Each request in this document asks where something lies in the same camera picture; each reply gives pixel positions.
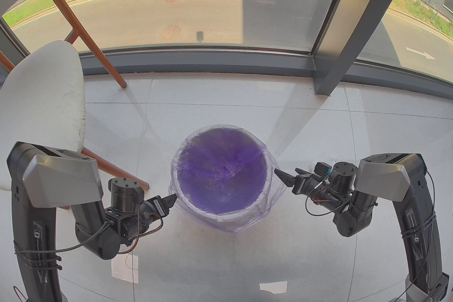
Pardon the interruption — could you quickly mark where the white chair with wooden legs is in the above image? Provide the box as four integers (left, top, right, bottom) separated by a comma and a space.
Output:
0, 0, 150, 212

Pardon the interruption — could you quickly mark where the window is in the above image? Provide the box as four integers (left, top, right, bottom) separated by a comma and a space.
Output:
0, 0, 453, 96

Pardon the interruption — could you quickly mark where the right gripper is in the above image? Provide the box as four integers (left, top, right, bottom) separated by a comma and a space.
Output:
274, 168, 332, 196

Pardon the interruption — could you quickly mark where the white trash bin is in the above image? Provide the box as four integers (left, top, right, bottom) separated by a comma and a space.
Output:
173, 126, 276, 227

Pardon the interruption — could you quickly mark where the black cable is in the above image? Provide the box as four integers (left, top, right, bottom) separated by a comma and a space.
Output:
305, 193, 352, 217
14, 219, 115, 256

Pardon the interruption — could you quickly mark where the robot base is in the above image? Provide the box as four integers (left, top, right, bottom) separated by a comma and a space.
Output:
402, 285, 425, 302

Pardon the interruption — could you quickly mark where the purple plastic bag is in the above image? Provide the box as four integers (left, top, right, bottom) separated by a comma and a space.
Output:
169, 124, 288, 233

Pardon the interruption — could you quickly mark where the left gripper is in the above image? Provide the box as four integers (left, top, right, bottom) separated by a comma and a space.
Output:
140, 197, 168, 227

